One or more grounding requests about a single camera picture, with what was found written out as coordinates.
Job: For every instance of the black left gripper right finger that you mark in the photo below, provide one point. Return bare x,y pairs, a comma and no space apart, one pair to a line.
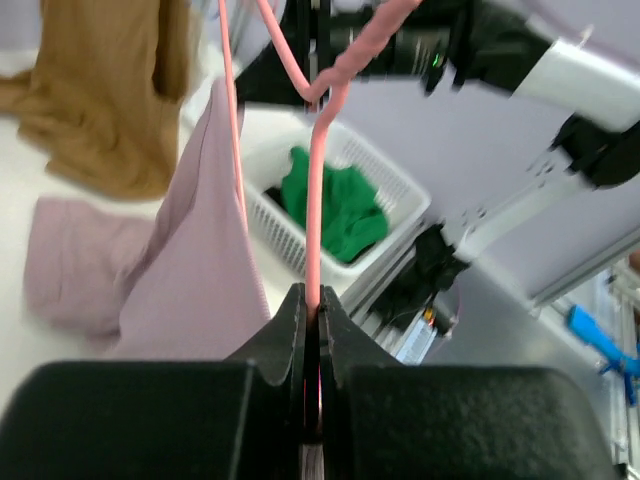
384,420

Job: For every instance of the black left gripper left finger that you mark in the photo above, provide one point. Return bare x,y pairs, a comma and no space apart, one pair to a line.
239,418

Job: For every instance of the pink tank top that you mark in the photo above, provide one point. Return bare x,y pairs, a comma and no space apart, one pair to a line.
180,286

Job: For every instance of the green tank top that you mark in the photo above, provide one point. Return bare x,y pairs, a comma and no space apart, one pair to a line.
352,220

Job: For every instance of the pink hanger of pink top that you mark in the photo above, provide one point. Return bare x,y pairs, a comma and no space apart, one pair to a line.
385,22

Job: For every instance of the black tank top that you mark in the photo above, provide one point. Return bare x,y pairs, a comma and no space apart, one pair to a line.
274,193

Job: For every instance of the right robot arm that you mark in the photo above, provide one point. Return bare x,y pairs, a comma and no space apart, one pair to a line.
524,132

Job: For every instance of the brown tank top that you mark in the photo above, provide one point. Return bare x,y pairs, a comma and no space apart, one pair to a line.
104,95

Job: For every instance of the white laundry basket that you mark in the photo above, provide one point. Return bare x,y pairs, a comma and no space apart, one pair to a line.
403,201

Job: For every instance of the blue tool handle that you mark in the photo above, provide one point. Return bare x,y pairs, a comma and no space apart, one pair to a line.
584,327

